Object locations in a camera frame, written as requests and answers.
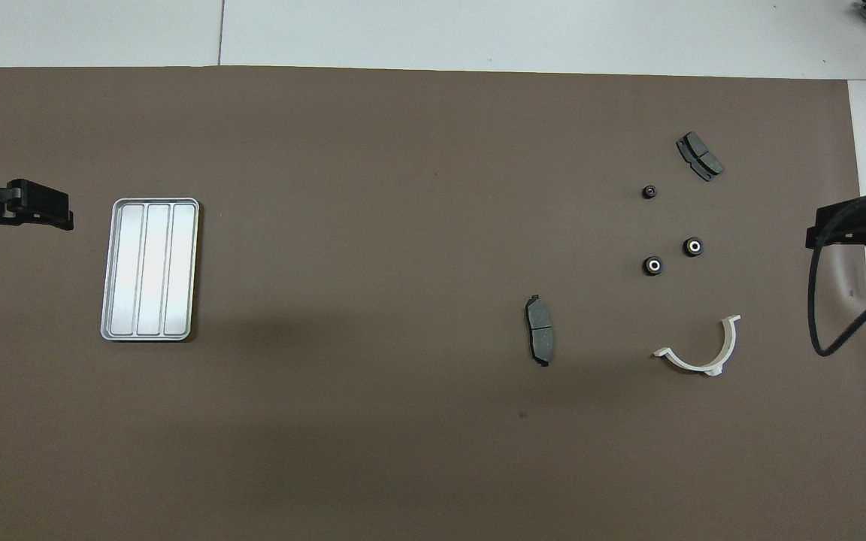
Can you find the small black bearing gear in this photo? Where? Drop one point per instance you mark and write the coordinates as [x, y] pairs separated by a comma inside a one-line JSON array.
[[649, 192]]

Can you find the long grey brake pad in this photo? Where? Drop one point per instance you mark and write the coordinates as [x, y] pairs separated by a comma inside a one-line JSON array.
[[539, 330]]

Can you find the short grey brake pad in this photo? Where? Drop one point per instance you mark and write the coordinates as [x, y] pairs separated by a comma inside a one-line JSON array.
[[700, 156]]

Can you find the brown table mat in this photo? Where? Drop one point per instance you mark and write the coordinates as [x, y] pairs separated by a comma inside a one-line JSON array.
[[403, 225]]

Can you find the large black bearing gear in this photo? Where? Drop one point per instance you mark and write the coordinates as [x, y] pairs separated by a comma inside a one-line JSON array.
[[652, 265], [693, 246]]

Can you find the silver metal tray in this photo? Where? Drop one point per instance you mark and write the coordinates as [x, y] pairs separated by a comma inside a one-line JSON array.
[[155, 270]]

